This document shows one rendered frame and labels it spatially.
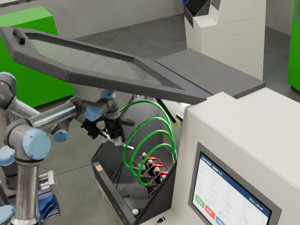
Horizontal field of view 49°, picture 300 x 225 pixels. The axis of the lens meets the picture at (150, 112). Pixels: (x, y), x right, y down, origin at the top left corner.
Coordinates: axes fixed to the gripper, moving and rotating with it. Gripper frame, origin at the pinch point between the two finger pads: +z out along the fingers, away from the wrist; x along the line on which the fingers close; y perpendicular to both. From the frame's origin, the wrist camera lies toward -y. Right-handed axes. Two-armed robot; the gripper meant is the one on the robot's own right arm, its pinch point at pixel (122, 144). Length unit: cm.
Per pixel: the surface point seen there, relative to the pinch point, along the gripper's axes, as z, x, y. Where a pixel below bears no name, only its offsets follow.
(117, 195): 26.5, 7.8, 12.2
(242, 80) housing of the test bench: -28, 27, -64
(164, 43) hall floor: 121, -422, -259
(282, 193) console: -28, 95, -20
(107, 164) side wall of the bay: 33.3, -29.8, 5.0
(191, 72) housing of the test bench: -28, -1, -50
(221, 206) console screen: -5, 71, -14
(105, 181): 26.5, -7.6, 13.9
